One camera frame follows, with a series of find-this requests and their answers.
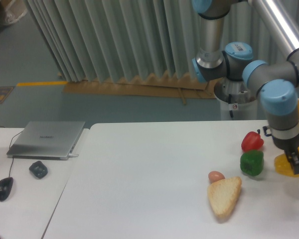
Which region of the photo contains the red bell pepper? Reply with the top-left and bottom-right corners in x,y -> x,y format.
241,129 -> 264,152

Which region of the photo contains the brown cardboard sheet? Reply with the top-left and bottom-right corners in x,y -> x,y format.
63,72 -> 218,105

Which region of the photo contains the triangular toast slice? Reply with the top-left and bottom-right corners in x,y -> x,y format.
207,176 -> 242,219

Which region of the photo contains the white laptop plug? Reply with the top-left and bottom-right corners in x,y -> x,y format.
68,154 -> 79,158

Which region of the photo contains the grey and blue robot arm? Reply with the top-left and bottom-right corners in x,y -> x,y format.
192,0 -> 299,175

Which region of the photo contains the brown egg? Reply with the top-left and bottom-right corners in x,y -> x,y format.
208,171 -> 225,183

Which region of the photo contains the yellow bell pepper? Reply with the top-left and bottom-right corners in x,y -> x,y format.
274,154 -> 299,177

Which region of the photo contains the silver closed laptop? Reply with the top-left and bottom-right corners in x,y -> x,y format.
6,121 -> 85,160

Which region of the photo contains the black mouse cable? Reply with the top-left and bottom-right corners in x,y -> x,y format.
0,125 -> 24,179

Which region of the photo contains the black computer mouse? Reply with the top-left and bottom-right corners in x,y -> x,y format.
0,177 -> 13,202

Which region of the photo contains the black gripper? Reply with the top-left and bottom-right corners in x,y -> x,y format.
263,125 -> 299,175

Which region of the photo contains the pale green pleated curtain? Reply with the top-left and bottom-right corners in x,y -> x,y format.
25,0 -> 299,86

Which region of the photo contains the small black case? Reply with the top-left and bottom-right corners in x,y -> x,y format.
29,161 -> 48,179

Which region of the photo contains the green bell pepper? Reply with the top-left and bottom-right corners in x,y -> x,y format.
240,150 -> 264,176

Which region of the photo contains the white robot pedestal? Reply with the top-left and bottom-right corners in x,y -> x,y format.
214,78 -> 258,120

